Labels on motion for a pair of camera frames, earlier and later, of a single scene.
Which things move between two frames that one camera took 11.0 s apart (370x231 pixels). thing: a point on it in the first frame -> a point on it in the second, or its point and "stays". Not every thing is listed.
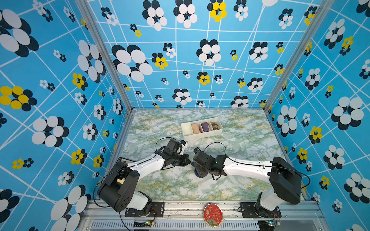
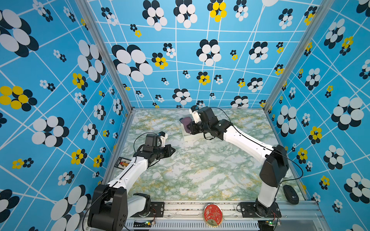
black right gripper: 201,174 -> 193,130
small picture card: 123,160 stays
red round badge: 213,215 stays
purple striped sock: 194,164 -> 185,121
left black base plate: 157,210 stays
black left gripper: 185,157 -> 168,154
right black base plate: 247,210 stays
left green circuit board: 142,224 stays
